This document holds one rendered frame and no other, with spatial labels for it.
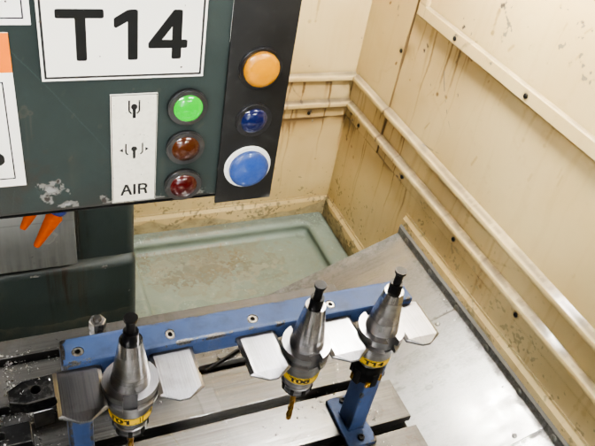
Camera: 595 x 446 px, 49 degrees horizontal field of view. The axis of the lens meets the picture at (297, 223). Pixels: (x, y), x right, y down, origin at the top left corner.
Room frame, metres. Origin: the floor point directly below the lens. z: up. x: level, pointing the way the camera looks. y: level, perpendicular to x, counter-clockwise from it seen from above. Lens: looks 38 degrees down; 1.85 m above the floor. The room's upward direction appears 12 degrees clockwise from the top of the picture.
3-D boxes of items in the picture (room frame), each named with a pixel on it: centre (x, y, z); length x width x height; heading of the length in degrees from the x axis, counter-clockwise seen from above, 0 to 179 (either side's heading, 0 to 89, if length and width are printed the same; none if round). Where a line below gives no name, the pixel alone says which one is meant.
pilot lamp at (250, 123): (0.40, 0.04, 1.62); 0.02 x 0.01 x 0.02; 119
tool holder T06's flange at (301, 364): (0.56, -0.04, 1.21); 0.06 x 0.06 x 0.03
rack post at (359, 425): (0.69, -0.16, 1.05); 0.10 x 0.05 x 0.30; 29
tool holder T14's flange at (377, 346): (0.61, -0.14, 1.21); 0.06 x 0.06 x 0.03
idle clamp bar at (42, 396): (0.64, 0.27, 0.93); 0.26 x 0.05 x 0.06; 124
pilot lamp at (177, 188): (0.38, 0.09, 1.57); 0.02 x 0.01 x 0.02; 119
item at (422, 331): (0.64, -0.19, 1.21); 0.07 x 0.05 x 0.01; 29
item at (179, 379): (0.48, 0.10, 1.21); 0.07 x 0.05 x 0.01; 29
